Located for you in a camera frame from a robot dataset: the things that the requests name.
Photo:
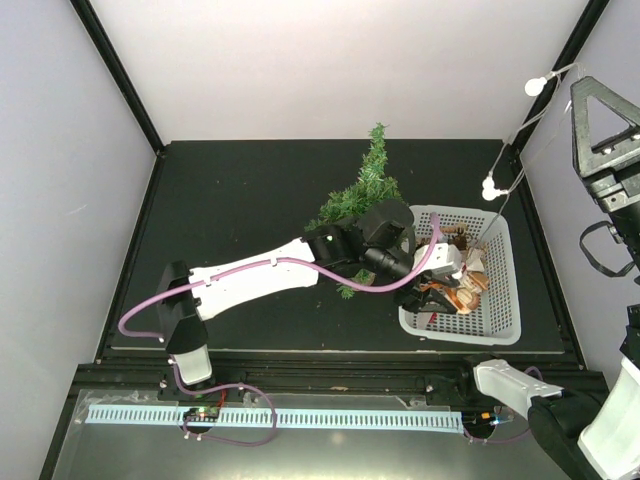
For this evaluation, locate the white perforated plastic basket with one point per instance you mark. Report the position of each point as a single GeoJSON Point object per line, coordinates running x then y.
{"type": "Point", "coordinates": [496, 321]}

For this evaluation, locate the right black frame post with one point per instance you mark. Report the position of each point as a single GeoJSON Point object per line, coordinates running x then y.
{"type": "Point", "coordinates": [580, 33]}

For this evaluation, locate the wooden letters ornament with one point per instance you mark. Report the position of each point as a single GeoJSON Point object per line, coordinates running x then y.
{"type": "Point", "coordinates": [460, 236]}

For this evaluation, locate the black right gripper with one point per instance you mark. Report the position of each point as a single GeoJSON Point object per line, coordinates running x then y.
{"type": "Point", "coordinates": [624, 181]}

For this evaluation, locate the circuit board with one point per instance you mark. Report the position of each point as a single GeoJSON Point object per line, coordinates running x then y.
{"type": "Point", "coordinates": [199, 414]}
{"type": "Point", "coordinates": [487, 418]}

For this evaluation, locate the small green christmas tree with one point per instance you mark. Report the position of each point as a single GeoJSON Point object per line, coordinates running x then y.
{"type": "Point", "coordinates": [372, 186]}

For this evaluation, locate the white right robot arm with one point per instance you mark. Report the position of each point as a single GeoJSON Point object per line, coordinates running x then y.
{"type": "Point", "coordinates": [586, 436]}

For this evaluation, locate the white slotted cable duct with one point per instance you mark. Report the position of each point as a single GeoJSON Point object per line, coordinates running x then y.
{"type": "Point", "coordinates": [281, 418]}

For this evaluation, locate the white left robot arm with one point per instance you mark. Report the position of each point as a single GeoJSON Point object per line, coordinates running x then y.
{"type": "Point", "coordinates": [381, 241]}

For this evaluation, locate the right circuit board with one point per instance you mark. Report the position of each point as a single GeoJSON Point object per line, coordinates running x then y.
{"type": "Point", "coordinates": [487, 418]}

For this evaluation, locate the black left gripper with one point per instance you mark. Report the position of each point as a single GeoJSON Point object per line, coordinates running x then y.
{"type": "Point", "coordinates": [417, 305]}

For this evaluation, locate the left circuit board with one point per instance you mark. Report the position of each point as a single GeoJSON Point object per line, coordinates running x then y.
{"type": "Point", "coordinates": [199, 414]}

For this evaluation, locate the left black frame post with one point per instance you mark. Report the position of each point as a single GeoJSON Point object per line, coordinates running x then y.
{"type": "Point", "coordinates": [92, 24]}

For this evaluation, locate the wooden round ornament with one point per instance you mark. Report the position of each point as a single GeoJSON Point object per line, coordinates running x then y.
{"type": "Point", "coordinates": [464, 300]}

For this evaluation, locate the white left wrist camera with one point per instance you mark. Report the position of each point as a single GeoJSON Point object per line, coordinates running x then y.
{"type": "Point", "coordinates": [438, 256]}

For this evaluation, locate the black frame post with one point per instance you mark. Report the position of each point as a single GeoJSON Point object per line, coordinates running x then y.
{"type": "Point", "coordinates": [580, 33]}
{"type": "Point", "coordinates": [92, 24]}

